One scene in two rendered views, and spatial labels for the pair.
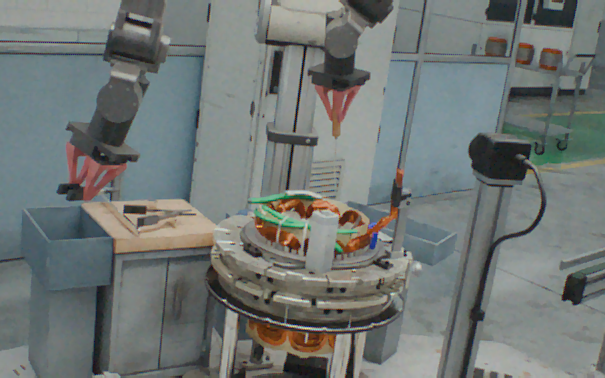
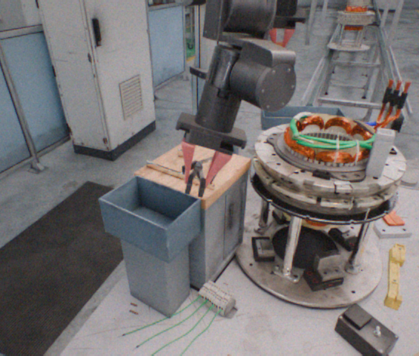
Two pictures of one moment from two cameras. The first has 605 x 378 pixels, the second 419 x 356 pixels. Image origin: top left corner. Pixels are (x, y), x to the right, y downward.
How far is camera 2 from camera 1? 0.93 m
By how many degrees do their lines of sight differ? 27
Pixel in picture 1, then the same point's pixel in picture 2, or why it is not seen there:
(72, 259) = (181, 231)
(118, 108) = (278, 96)
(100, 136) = (222, 127)
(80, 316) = (182, 260)
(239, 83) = (75, 44)
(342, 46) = not seen: outside the picture
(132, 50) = (250, 21)
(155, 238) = (223, 185)
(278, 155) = not seen: hidden behind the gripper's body
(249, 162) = (97, 89)
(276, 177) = not seen: hidden behind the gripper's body
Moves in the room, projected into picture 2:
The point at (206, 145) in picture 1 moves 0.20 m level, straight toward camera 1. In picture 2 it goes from (65, 85) to (71, 92)
